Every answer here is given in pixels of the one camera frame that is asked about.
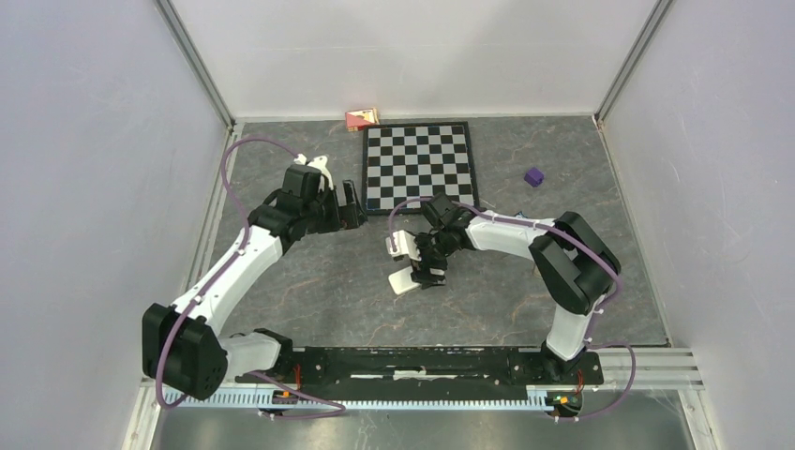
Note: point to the red orange small box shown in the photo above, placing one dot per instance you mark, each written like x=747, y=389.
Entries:
x=361, y=119

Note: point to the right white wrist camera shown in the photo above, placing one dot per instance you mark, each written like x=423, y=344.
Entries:
x=401, y=245

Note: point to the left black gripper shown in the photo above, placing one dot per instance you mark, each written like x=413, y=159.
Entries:
x=346, y=217

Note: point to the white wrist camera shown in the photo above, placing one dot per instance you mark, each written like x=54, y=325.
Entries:
x=401, y=245
x=321, y=164

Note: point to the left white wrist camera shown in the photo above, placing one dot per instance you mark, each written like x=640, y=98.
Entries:
x=321, y=164

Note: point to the purple cube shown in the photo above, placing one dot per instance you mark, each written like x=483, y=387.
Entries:
x=534, y=177

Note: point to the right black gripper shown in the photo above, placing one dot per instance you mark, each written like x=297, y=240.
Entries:
x=422, y=273

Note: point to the red white remote control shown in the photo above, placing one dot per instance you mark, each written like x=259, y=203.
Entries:
x=408, y=279

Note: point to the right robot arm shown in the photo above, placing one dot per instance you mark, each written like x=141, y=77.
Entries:
x=579, y=271

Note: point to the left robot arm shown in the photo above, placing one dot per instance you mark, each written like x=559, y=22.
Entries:
x=182, y=345

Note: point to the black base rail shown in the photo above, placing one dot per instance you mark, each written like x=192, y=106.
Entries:
x=430, y=373

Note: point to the white slotted cable duct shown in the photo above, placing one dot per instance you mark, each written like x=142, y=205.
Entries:
x=269, y=397

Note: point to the black white chessboard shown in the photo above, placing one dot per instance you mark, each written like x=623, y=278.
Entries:
x=406, y=161

